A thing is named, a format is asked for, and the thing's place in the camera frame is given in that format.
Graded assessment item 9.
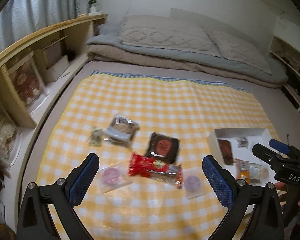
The beige round cookie packet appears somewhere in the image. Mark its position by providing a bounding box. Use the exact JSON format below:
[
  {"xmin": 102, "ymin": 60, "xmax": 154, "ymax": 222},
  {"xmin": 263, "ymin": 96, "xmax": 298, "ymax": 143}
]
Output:
[{"xmin": 260, "ymin": 165, "xmax": 271, "ymax": 183}]

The orange snack packet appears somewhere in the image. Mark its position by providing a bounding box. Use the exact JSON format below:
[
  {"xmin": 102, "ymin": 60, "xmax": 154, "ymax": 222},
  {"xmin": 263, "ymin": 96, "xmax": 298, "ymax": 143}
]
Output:
[{"xmin": 235, "ymin": 159, "xmax": 250, "ymax": 183}]

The clear date print candy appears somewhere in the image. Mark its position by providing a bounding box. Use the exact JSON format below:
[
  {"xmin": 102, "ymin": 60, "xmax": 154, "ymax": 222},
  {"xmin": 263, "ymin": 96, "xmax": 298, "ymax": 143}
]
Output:
[{"xmin": 236, "ymin": 137, "xmax": 249, "ymax": 148}]

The brown chocolate bar packet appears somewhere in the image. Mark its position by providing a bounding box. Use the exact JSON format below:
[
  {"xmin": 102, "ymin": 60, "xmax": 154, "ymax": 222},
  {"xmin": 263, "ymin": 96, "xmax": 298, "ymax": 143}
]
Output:
[{"xmin": 218, "ymin": 139, "xmax": 234, "ymax": 165}]

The purple round cookie packet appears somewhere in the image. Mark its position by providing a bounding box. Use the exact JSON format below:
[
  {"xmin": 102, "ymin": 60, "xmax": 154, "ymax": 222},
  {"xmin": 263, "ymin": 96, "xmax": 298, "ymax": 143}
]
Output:
[{"xmin": 183, "ymin": 167, "xmax": 206, "ymax": 199}]

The pink round cookie packet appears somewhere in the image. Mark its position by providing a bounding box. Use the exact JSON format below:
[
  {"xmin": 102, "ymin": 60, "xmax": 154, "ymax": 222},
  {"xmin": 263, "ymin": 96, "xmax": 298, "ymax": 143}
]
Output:
[{"xmin": 97, "ymin": 163, "xmax": 133, "ymax": 194}]

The red snack packet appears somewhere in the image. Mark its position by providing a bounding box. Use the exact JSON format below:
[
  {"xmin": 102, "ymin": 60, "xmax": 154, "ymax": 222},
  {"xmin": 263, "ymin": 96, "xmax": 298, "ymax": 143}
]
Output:
[{"xmin": 128, "ymin": 152, "xmax": 183, "ymax": 189}]

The dark mooncake packet red seal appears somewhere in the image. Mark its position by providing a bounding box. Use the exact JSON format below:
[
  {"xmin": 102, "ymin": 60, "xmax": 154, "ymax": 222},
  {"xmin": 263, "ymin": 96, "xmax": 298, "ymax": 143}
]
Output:
[{"xmin": 145, "ymin": 132, "xmax": 179, "ymax": 164}]

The clear green print candy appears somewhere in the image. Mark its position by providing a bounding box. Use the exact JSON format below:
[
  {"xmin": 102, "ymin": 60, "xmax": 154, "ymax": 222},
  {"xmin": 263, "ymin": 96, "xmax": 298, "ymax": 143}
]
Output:
[{"xmin": 88, "ymin": 126, "xmax": 104, "ymax": 147}]

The grey brown cake packet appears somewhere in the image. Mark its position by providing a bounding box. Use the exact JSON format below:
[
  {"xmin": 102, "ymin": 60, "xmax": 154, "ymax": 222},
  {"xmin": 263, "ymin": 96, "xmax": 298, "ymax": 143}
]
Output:
[{"xmin": 103, "ymin": 114, "xmax": 140, "ymax": 148}]

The white barcode snack packet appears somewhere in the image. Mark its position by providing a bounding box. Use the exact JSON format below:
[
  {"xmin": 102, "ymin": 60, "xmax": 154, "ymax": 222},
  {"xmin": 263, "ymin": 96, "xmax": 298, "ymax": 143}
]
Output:
[{"xmin": 248, "ymin": 163, "xmax": 262, "ymax": 181}]

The white cardboard box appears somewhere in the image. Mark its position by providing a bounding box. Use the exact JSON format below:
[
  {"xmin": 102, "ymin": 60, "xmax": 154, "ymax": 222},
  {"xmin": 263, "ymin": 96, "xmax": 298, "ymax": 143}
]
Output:
[{"xmin": 206, "ymin": 127, "xmax": 281, "ymax": 221}]

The white lace item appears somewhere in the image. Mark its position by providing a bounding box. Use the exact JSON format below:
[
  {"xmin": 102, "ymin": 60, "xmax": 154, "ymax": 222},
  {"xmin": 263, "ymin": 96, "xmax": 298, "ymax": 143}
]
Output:
[{"xmin": 0, "ymin": 114, "xmax": 18, "ymax": 166}]

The white right shelf unit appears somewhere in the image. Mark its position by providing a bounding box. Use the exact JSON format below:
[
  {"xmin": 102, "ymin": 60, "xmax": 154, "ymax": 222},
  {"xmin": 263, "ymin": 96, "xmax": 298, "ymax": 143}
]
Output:
[{"xmin": 268, "ymin": 17, "xmax": 300, "ymax": 114}]

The right quilted beige pillow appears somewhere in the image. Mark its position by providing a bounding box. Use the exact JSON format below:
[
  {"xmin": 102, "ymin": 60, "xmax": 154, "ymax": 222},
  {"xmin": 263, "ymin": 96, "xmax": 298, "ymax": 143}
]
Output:
[{"xmin": 206, "ymin": 30, "xmax": 271, "ymax": 74}]

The quilted beige pillow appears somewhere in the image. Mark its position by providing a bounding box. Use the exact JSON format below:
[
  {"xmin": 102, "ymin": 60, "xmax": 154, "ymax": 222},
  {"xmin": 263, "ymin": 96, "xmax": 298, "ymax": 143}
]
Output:
[
  {"xmin": 206, "ymin": 30, "xmax": 271, "ymax": 74},
  {"xmin": 120, "ymin": 15, "xmax": 221, "ymax": 57}
]

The yellow white checked cloth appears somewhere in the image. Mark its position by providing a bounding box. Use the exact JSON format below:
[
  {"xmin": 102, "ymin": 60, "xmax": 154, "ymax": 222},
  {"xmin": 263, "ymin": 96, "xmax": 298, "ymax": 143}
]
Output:
[{"xmin": 37, "ymin": 73, "xmax": 277, "ymax": 239}]

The wooden bedside shelf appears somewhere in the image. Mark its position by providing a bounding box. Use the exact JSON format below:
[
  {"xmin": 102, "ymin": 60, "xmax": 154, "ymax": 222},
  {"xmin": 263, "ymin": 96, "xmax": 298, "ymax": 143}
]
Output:
[{"xmin": 0, "ymin": 13, "xmax": 108, "ymax": 129}]

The framed bear picture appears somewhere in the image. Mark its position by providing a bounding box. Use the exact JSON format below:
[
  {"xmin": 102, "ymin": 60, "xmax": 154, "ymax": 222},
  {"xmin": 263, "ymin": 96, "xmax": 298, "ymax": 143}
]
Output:
[{"xmin": 8, "ymin": 52, "xmax": 49, "ymax": 113}]

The white storage box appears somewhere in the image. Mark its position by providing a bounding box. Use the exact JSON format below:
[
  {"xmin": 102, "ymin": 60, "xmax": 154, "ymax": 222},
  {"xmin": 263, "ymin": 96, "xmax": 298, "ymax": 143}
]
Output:
[{"xmin": 40, "ymin": 39, "xmax": 70, "ymax": 83}]

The left quilted beige pillow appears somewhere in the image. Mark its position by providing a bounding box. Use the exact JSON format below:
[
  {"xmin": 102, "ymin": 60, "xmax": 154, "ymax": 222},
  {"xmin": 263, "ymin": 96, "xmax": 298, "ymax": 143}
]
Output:
[{"xmin": 120, "ymin": 15, "xmax": 221, "ymax": 57}]

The grey curtain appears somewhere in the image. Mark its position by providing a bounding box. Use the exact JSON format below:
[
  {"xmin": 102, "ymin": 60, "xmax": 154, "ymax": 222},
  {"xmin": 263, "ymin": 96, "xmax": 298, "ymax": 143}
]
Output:
[{"xmin": 0, "ymin": 0, "xmax": 77, "ymax": 53}]

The green glass bottle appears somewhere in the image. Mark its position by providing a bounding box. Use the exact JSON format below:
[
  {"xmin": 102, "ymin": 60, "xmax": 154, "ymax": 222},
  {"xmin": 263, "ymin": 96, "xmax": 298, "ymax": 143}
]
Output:
[{"xmin": 88, "ymin": 0, "xmax": 97, "ymax": 13}]

